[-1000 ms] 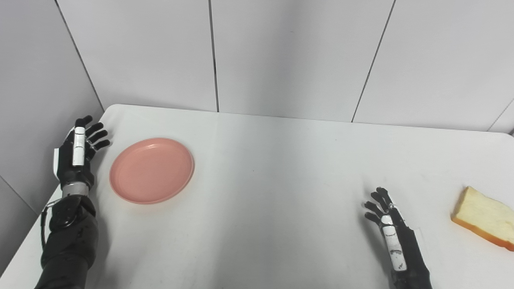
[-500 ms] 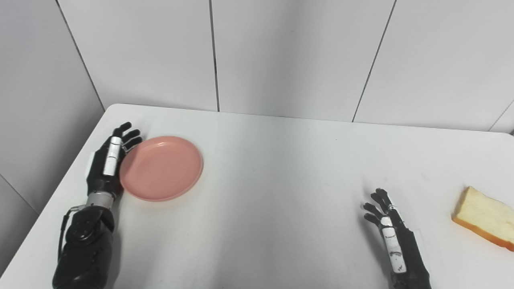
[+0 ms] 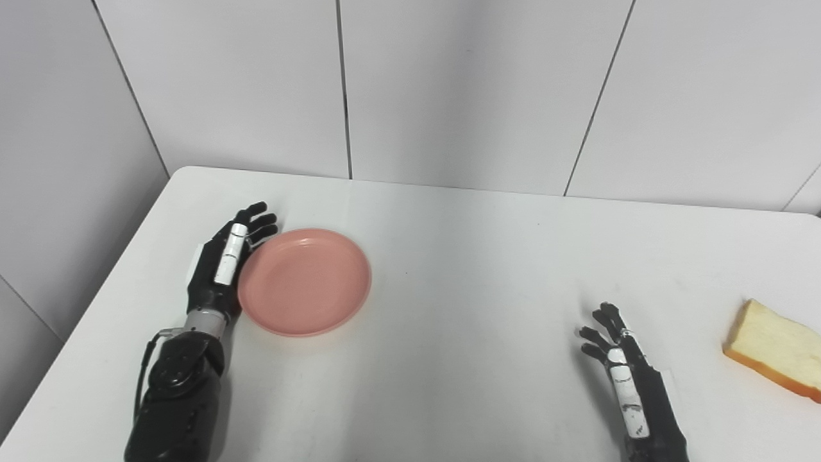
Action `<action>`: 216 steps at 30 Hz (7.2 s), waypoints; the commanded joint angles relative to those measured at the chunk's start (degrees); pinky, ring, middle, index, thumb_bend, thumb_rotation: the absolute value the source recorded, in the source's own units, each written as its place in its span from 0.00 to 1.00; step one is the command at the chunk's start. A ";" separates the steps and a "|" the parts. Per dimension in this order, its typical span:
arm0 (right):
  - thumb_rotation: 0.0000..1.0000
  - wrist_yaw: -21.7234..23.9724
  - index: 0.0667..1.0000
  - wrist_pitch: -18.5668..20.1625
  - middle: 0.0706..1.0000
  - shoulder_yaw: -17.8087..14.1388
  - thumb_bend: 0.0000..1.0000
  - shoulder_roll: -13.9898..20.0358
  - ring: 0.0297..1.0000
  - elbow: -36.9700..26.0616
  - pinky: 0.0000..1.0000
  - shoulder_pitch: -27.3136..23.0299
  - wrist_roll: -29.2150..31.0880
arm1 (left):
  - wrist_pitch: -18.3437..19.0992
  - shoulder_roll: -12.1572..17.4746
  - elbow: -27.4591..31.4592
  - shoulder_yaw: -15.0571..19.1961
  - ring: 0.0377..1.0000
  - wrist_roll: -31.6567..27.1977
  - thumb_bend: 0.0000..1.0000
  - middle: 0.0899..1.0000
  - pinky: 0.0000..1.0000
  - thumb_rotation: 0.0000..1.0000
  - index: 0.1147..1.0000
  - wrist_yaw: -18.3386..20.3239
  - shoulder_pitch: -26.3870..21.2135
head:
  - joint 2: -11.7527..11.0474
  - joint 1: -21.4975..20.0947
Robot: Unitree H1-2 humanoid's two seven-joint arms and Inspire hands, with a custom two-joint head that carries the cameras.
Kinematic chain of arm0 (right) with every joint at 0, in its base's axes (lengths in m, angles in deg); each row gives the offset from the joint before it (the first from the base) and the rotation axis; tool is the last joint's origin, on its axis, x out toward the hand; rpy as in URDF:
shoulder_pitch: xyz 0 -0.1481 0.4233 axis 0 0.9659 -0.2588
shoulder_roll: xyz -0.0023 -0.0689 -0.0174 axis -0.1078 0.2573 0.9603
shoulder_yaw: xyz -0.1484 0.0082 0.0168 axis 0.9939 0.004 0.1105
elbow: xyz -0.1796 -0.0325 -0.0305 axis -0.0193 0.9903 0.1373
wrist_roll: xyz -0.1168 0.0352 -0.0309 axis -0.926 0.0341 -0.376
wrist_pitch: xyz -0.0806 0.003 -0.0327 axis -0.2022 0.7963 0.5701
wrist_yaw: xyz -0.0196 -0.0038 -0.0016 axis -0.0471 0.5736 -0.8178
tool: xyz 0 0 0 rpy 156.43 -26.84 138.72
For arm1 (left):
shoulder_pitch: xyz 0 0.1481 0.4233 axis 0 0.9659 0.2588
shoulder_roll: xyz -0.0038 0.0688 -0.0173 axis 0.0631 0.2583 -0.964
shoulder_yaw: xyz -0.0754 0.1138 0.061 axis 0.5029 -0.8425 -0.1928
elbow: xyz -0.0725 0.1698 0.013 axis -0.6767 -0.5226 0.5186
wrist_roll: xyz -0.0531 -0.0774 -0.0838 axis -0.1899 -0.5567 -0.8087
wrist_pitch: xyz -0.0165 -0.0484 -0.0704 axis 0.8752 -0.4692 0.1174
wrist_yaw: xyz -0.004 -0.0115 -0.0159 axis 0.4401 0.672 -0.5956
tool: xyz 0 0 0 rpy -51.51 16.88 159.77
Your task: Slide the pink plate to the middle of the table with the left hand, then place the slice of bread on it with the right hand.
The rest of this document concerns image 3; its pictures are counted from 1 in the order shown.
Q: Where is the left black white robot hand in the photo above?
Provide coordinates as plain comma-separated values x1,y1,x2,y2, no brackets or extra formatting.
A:
187,202,279,320

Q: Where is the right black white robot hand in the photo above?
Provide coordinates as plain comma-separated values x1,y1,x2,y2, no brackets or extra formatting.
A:
579,303,691,462

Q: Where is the pink round plate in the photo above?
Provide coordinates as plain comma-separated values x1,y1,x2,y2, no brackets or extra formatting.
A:
237,228,373,338

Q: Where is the slice of bread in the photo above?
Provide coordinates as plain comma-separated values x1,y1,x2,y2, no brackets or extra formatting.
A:
723,299,821,404

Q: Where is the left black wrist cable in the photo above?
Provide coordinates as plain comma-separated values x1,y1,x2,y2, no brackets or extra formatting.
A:
133,328,185,424

